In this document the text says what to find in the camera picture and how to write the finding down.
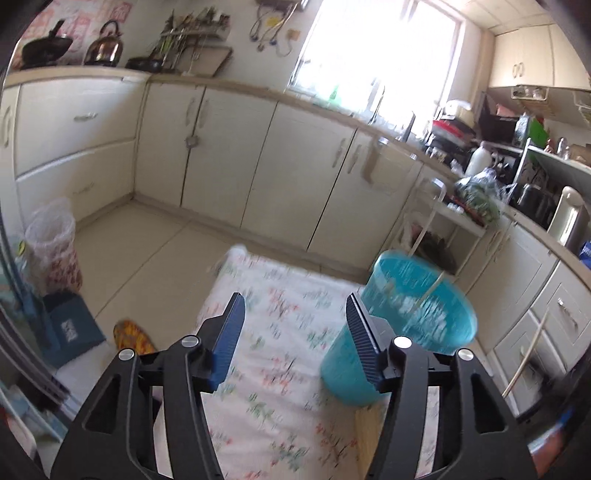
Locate white storage trolley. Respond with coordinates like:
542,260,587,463
402,178,485,278

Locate blue cardboard box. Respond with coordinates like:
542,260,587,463
41,293,107,370

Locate white metal shelf rack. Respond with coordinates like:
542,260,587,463
508,145,591,222

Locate black wok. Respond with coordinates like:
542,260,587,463
21,21,75,70

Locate cream thermos pot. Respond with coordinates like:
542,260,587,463
547,186,585,247

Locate wooden cutting board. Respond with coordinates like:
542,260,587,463
187,46,233,77

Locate black cooking pot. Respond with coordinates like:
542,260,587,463
515,184,555,222

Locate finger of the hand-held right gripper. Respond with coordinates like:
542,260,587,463
519,357,574,418

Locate dish rack with red dishes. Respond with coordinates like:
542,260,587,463
425,117,478,158

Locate orange patterned slipper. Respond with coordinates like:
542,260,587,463
113,320,160,356

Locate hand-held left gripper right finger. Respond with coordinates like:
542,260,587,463
346,292,541,480

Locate white hanging door bin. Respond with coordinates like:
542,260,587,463
365,138,416,195

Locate chrome sink faucet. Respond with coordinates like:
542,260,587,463
367,83,386,125

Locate black frying pan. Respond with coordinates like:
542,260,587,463
127,56,164,73

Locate floral white tablecloth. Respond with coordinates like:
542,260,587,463
152,244,439,480

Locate metal whistling kettle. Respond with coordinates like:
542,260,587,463
84,21,124,68

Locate single pale wooden chopstick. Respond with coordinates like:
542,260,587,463
502,310,550,398
414,271,445,320

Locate white rice cooker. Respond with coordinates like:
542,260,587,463
445,99,474,125

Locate blue perforated plastic basket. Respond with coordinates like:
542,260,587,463
321,250,478,407

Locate bag of green vegetables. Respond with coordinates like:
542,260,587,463
455,168,504,227

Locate white carafe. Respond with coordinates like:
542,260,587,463
466,143,495,177

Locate floral trash bin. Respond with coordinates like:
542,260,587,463
24,198,84,296

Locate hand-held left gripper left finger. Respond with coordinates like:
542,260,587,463
50,292,246,480

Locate black microwave oven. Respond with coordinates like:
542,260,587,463
478,92,520,144

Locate cream wall cabinet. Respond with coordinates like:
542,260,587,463
488,23,591,90

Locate wall utensil rack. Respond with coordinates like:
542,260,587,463
157,14,232,70

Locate cream lower kitchen cabinets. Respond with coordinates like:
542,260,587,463
0,69,591,416

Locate kitchen window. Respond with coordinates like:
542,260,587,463
288,0,462,121

